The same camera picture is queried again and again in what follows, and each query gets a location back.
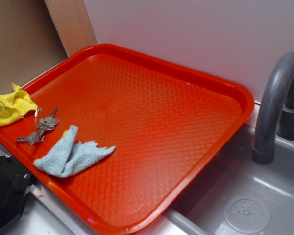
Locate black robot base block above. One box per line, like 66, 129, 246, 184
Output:
0, 155, 33, 233

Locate light blue cloth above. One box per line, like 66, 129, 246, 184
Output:
33, 125, 116, 178

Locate grey plastic sink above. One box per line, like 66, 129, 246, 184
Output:
165, 125, 294, 235

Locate wooden board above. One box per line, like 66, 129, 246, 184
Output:
45, 0, 97, 56

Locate grey curved faucet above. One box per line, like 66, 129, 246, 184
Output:
252, 52, 294, 165

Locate sink drain cover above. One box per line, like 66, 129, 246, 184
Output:
223, 193, 271, 235

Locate yellow cloth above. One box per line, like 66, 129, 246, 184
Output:
0, 83, 38, 127

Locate silver keys on ring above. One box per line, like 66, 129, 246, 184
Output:
15, 107, 60, 146

